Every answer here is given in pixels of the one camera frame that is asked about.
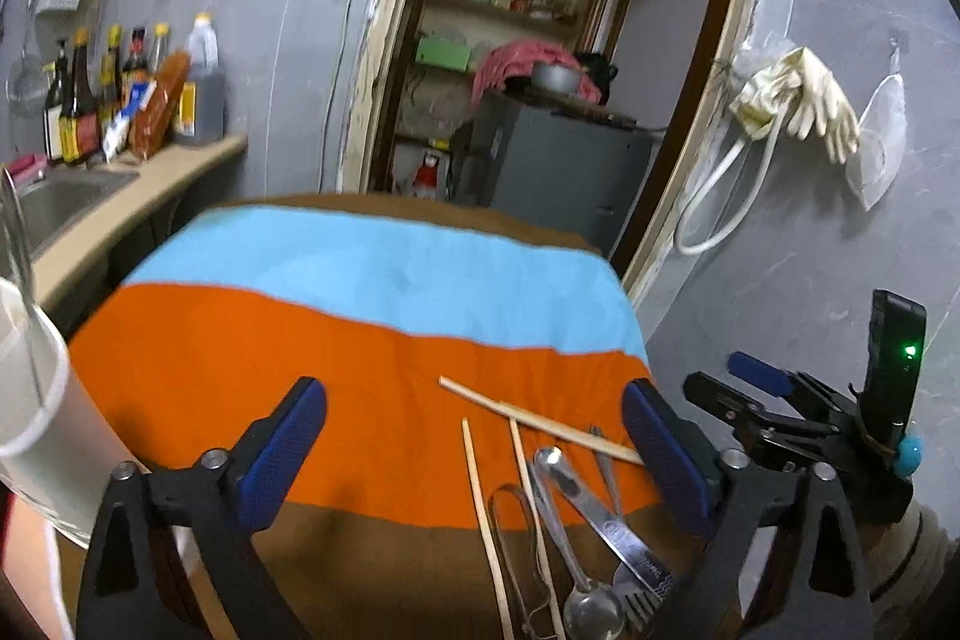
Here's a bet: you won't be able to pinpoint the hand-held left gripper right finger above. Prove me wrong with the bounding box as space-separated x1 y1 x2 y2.
621 377 877 640

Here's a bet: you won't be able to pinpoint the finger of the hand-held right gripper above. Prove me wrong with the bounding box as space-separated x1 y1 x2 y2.
684 372 841 453
727 351 852 416

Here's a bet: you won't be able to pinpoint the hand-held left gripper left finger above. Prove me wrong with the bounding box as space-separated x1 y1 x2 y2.
75 376 329 640

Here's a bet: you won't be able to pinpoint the metal knife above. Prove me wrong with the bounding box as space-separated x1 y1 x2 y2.
534 447 680 600

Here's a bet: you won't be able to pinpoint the wooden chopstick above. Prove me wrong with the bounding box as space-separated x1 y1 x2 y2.
461 417 515 640
439 376 646 466
508 417 569 640

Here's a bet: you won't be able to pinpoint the metal fork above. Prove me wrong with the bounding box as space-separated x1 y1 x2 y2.
589 426 665 633

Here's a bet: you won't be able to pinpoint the metal tongs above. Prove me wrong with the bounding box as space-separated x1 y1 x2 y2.
487 482 560 640

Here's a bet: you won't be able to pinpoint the metal spoon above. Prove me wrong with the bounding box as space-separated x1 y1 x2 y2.
529 460 626 640

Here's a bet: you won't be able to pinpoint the white utensil holder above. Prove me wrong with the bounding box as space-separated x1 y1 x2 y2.
0 276 125 547

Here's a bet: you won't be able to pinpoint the person's right forearm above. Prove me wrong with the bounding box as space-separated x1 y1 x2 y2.
855 506 955 640

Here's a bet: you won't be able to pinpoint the striped tablecloth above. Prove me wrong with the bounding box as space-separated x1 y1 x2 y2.
64 194 710 640

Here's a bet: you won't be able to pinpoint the cream rubber gloves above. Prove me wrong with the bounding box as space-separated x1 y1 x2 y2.
730 47 861 163

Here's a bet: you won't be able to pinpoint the grey cabinet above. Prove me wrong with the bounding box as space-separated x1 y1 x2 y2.
468 88 666 253

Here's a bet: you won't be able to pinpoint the red white package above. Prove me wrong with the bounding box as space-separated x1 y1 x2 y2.
412 152 444 203

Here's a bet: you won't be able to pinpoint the stainless steel sink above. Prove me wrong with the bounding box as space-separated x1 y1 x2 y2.
13 166 141 255

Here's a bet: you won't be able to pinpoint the black kettle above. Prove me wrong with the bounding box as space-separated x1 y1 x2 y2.
577 53 618 88

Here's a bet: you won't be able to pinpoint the metal pot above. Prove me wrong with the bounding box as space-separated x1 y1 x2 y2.
529 60 584 94

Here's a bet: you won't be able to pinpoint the blue white packet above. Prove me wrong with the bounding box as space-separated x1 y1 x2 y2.
100 80 155 163

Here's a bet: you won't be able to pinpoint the brown food package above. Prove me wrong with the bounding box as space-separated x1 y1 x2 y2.
127 50 192 158

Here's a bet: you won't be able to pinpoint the dark sauce bottle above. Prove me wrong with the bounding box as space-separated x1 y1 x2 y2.
60 29 103 166
43 38 72 163

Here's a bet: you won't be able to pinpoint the pink cloth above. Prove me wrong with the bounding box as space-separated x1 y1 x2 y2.
472 39 602 106

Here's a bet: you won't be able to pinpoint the red-capped sauce bottle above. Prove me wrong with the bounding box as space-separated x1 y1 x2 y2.
121 26 149 88

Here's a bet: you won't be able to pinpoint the green box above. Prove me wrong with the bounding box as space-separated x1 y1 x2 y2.
414 35 472 72

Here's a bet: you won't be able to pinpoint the white hose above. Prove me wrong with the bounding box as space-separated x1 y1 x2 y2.
674 107 786 256

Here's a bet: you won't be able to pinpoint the wooden door frame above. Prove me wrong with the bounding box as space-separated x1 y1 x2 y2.
341 0 782 313

